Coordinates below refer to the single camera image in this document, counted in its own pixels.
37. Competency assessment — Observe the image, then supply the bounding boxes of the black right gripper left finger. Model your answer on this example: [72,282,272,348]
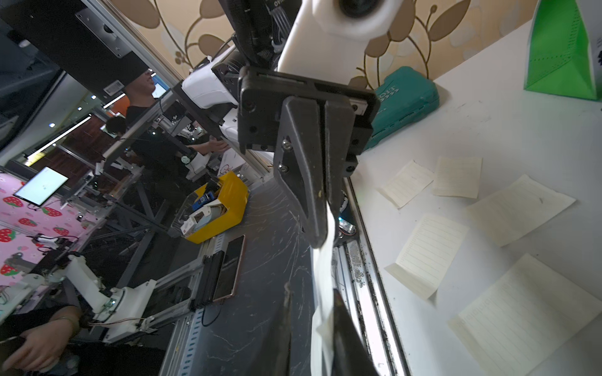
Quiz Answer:
[263,282,294,375]

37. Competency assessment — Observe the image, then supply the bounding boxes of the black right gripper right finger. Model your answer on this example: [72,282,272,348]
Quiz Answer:
[332,290,376,376]

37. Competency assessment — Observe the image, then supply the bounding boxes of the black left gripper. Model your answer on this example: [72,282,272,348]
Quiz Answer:
[237,65,381,249]

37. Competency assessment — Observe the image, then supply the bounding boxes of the large green white bag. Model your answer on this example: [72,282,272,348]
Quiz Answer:
[524,0,601,101]

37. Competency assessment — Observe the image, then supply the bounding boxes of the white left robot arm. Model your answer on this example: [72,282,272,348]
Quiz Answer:
[177,1,401,248]

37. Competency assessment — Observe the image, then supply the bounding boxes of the green plastic tool case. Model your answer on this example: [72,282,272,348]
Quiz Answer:
[365,67,440,150]

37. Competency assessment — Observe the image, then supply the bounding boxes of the yellow storage bin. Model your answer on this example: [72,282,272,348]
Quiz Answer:
[179,172,249,244]

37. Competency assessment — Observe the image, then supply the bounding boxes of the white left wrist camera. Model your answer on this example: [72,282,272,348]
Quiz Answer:
[277,0,402,85]

